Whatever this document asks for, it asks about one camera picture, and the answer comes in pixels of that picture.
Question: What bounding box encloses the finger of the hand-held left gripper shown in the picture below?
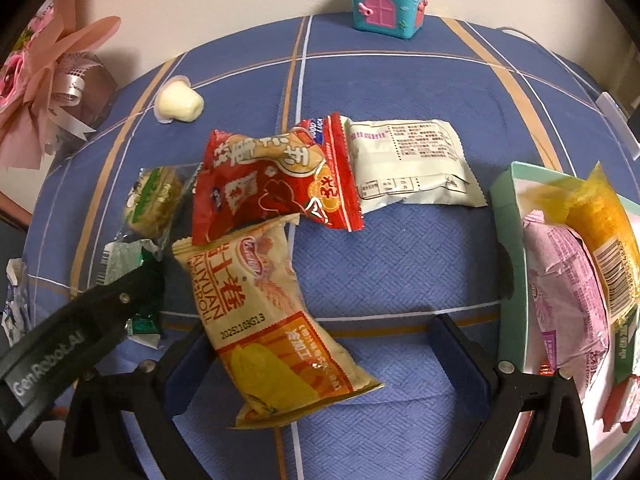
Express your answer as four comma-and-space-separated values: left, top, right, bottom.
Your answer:
95, 260, 168, 357

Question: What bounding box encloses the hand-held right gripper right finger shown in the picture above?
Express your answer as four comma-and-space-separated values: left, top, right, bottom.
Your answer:
429, 313, 601, 480

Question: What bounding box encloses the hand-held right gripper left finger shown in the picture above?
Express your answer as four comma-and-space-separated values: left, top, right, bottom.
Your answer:
59, 322, 242, 480

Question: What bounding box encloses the yellow egg roll packet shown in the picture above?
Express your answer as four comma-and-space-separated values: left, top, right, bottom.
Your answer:
171, 212, 386, 429

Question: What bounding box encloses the green clear biscuit packet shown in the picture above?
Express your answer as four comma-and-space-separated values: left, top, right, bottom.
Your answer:
102, 166, 198, 348

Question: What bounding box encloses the teal rimmed white tray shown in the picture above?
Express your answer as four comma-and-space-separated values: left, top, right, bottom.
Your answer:
489, 161, 640, 480

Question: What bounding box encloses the pink snack packet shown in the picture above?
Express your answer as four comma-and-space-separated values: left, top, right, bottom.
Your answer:
522, 210, 612, 398

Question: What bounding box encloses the red snack packet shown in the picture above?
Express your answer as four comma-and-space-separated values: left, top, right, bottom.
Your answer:
191, 113, 365, 246

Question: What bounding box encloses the white jelly cup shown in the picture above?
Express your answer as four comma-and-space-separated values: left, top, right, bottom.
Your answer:
153, 75, 205, 124

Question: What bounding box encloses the yellow jelly packet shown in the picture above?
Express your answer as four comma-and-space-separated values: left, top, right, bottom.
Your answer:
522, 161, 640, 318

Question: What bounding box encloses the cream snack packet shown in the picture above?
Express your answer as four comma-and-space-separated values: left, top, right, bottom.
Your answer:
345, 119, 488, 213

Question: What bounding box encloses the crumpled blue white wrapper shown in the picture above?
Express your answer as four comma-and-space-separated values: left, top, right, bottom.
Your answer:
2, 257, 33, 348

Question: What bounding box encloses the pink flower bouquet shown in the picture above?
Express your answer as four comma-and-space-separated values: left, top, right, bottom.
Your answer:
0, 0, 122, 171

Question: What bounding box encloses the white power strip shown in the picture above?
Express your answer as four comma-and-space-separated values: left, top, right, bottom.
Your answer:
596, 91, 640, 158

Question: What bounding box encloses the teal toy house box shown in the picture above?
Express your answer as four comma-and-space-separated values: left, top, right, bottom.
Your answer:
347, 0, 432, 39

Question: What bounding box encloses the white cable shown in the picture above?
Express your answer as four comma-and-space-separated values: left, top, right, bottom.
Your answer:
500, 27, 606, 98

